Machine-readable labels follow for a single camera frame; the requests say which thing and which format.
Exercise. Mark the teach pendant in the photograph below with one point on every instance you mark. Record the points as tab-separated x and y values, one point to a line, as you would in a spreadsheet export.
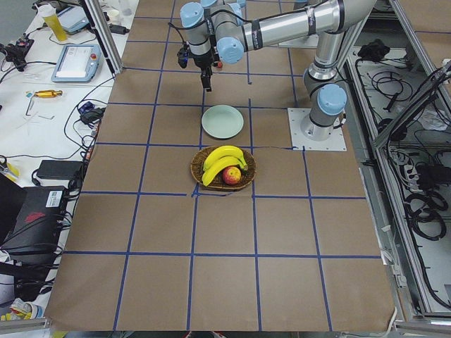
73	19
77	63

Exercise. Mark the teach pendant far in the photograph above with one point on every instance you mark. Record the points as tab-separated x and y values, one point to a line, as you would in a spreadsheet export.
73	19

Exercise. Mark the light green plate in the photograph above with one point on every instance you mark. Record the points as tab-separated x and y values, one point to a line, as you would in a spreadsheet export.
222	121

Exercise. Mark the red apple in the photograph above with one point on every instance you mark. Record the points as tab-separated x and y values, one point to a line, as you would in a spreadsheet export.
231	175

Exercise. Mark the brown wicker basket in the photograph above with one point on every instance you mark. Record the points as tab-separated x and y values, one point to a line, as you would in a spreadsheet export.
248	175

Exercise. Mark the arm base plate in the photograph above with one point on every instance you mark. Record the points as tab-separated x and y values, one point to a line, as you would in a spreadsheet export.
331	139

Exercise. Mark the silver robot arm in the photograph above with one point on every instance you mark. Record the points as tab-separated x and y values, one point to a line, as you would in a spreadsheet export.
215	32

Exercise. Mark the black computer case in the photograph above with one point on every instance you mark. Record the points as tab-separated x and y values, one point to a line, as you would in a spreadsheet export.
31	217

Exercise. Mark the teach pendant near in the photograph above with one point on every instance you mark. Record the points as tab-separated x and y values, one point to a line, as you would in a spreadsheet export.
77	63

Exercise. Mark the black power adapter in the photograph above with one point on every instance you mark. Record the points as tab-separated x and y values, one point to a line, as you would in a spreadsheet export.
58	170

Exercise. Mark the yellow banana bunch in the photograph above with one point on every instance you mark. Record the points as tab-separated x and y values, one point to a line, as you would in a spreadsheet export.
221	158

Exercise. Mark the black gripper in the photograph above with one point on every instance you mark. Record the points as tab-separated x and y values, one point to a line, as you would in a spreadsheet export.
203	62

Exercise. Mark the yellow bottle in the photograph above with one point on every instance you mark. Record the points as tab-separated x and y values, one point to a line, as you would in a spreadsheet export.
48	14

